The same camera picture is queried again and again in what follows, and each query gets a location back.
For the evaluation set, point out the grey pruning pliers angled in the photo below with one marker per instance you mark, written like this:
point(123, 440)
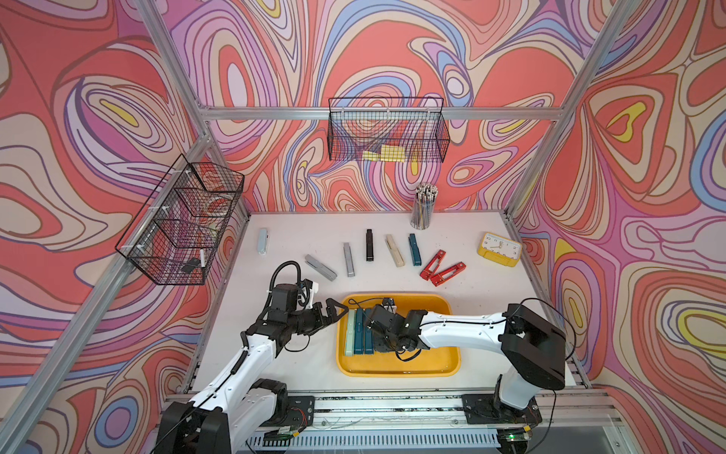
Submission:
point(320, 268)

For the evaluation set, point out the dark teal pruning pliers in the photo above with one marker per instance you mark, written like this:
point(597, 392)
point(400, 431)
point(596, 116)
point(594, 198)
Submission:
point(359, 332)

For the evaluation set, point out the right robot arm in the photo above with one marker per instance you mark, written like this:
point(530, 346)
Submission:
point(535, 349)

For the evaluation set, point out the light blue-grey pliers far left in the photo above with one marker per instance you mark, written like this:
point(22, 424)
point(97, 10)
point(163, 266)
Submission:
point(262, 241)

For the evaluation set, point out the pale green pruning pliers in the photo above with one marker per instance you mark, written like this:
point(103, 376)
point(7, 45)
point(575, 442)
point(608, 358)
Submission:
point(349, 344)

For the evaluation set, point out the black wire basket wall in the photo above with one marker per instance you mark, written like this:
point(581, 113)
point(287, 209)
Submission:
point(365, 123)
point(174, 238)

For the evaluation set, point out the grey pruning pliers upright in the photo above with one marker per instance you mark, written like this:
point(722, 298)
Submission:
point(348, 256)

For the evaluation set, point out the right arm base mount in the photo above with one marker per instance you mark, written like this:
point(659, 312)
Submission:
point(485, 409)

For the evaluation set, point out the yellow sticky notes in basket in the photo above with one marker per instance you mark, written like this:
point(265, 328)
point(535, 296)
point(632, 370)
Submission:
point(386, 153)

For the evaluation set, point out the black pruning pliers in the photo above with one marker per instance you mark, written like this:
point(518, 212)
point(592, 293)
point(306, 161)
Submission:
point(369, 237)

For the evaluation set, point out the yellow plastic storage tray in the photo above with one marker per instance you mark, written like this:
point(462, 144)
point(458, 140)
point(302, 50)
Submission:
point(423, 363)

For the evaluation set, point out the aluminium front rail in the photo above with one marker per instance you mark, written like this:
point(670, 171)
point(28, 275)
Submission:
point(574, 420)

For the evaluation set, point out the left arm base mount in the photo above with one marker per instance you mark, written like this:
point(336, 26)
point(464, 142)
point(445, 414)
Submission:
point(297, 412)

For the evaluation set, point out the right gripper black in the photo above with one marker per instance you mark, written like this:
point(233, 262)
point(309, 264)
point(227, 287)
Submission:
point(379, 346)

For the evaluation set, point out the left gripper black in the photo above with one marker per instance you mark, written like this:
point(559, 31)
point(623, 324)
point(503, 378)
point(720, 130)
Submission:
point(329, 312)

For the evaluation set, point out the black wire basket back wall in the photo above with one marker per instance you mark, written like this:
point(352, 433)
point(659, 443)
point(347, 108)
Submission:
point(365, 123)

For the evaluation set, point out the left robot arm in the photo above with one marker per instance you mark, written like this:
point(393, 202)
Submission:
point(224, 415)

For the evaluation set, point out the yellow alarm clock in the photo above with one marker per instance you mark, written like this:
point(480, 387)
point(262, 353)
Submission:
point(499, 250)

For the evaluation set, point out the beige pruning pliers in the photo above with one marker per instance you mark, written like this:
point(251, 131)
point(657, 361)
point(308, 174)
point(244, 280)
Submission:
point(396, 255)

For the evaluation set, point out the black wire basket left wall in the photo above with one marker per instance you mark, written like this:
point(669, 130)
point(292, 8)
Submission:
point(174, 238)

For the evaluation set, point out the pencil holder cup with pencils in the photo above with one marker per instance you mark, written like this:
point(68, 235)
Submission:
point(425, 196)

